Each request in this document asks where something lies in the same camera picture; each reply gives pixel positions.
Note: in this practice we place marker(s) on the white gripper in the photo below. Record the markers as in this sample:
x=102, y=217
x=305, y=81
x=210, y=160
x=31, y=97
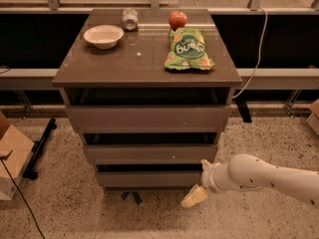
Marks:
x=207, y=178

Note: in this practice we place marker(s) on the grey bottom drawer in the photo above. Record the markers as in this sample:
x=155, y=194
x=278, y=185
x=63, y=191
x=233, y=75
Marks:
x=148, y=179

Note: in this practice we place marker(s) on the grey drawer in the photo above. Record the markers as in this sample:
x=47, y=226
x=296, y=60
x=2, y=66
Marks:
x=130, y=119
x=149, y=154
x=148, y=179

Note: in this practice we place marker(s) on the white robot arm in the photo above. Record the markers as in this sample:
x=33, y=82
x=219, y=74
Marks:
x=245, y=172

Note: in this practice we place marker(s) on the grey drawer cabinet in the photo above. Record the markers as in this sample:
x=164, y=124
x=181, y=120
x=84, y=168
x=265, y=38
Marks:
x=133, y=74

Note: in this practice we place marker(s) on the grey middle drawer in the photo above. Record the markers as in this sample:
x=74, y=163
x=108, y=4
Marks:
x=149, y=154

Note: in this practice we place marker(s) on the grey top drawer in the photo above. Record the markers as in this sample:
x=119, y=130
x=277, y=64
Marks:
x=130, y=119

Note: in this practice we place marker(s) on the black stand leg right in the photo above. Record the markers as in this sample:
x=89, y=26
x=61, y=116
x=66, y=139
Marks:
x=242, y=106

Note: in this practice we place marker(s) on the black stand leg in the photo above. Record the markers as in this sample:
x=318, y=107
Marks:
x=242, y=106
x=37, y=150

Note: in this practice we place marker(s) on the cardboard box right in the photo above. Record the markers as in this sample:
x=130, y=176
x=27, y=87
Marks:
x=313, y=119

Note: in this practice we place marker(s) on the cardboard box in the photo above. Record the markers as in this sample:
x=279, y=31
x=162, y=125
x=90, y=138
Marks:
x=16, y=147
x=313, y=119

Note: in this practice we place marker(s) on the green chip bag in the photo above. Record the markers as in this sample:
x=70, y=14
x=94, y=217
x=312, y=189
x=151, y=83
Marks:
x=187, y=50

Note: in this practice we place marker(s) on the red apple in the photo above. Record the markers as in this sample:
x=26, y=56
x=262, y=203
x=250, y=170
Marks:
x=177, y=19

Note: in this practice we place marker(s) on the white paper bowl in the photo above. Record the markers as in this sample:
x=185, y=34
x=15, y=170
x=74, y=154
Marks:
x=104, y=36

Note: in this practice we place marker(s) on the black stand leg left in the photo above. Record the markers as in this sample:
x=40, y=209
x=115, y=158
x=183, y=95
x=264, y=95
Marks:
x=37, y=150

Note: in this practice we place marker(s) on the silver soda can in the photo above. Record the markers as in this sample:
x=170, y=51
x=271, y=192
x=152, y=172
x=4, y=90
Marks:
x=130, y=19

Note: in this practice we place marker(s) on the cardboard box left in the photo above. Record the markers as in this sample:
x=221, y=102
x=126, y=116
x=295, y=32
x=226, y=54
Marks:
x=16, y=147

